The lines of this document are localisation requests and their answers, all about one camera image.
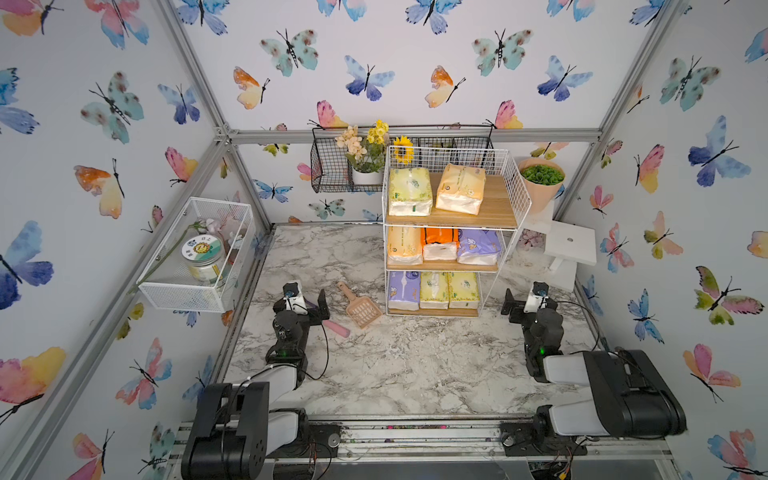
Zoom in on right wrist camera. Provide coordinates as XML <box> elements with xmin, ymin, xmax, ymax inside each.
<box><xmin>523</xmin><ymin>281</ymin><xmax>549</xmax><ymax>313</ymax></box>

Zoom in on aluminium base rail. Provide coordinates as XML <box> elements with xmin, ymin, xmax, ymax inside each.
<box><xmin>164</xmin><ymin>416</ymin><xmax>676</xmax><ymax>480</ymax></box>

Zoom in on green tissue pack top shelf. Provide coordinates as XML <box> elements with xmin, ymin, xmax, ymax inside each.
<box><xmin>388</xmin><ymin>168</ymin><xmax>433</xmax><ymax>216</ymax></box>

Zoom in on purple tissue pack middle shelf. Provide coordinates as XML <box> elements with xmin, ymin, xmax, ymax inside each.
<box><xmin>457</xmin><ymin>229</ymin><xmax>502</xmax><ymax>266</ymax></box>

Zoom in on green tissue pack bottom middle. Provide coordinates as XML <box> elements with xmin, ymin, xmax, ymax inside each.
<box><xmin>419</xmin><ymin>272</ymin><xmax>449</xmax><ymax>309</ymax></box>

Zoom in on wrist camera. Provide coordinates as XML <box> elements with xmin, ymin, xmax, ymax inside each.
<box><xmin>283</xmin><ymin>281</ymin><xmax>308</xmax><ymax>315</ymax></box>
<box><xmin>523</xmin><ymin>281</ymin><xmax>549</xmax><ymax>313</ymax></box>

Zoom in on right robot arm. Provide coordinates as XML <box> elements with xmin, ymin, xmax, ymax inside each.
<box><xmin>501</xmin><ymin>282</ymin><xmax>687</xmax><ymax>440</ymax></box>

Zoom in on orange tissue pack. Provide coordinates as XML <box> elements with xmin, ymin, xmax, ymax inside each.
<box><xmin>422</xmin><ymin>227</ymin><xmax>459</xmax><ymax>261</ymax></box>

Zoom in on yellow tissue pack shelf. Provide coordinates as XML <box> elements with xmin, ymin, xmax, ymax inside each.
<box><xmin>387</xmin><ymin>226</ymin><xmax>423</xmax><ymax>266</ymax></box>

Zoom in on yellow sunflower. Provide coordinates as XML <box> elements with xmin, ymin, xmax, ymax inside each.
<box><xmin>393</xmin><ymin>135</ymin><xmax>415</xmax><ymax>165</ymax></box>

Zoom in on white mesh wall basket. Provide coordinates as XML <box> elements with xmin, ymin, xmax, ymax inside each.
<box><xmin>135</xmin><ymin>197</ymin><xmax>256</xmax><ymax>313</ymax></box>

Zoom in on white small stand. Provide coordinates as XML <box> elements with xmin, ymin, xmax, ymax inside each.
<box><xmin>523</xmin><ymin>201</ymin><xmax>597</xmax><ymax>291</ymax></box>

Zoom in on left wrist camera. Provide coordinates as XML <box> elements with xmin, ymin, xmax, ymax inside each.
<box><xmin>283</xmin><ymin>281</ymin><xmax>308</xmax><ymax>315</ymax></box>

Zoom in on white wire shelf rack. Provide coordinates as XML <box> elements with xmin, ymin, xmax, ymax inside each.
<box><xmin>382</xmin><ymin>146</ymin><xmax>531</xmax><ymax>318</ymax></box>

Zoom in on black wire wall basket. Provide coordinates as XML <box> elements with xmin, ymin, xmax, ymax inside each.
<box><xmin>309</xmin><ymin>123</ymin><xmax>494</xmax><ymax>194</ymax></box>

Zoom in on green tissue pack bottom right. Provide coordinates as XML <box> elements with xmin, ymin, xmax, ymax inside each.
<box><xmin>447</xmin><ymin>271</ymin><xmax>481</xmax><ymax>309</ymax></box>

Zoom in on purple pink garden fork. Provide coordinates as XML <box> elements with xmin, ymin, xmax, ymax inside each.
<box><xmin>308</xmin><ymin>304</ymin><xmax>350</xmax><ymax>338</ymax></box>

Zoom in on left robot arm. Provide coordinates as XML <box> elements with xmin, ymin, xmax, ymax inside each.
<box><xmin>180</xmin><ymin>291</ymin><xmax>333</xmax><ymax>479</ymax></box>

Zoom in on orange-yellow tissue pack top shelf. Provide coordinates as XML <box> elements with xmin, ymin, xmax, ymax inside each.
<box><xmin>435</xmin><ymin>164</ymin><xmax>486</xmax><ymax>215</ymax></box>

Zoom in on white pot with flowers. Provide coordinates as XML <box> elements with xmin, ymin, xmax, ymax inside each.
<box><xmin>335</xmin><ymin>120</ymin><xmax>389</xmax><ymax>186</ymax></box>

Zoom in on pink pot green plant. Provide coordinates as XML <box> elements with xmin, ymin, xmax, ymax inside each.
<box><xmin>518</xmin><ymin>158</ymin><xmax>566</xmax><ymax>214</ymax></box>

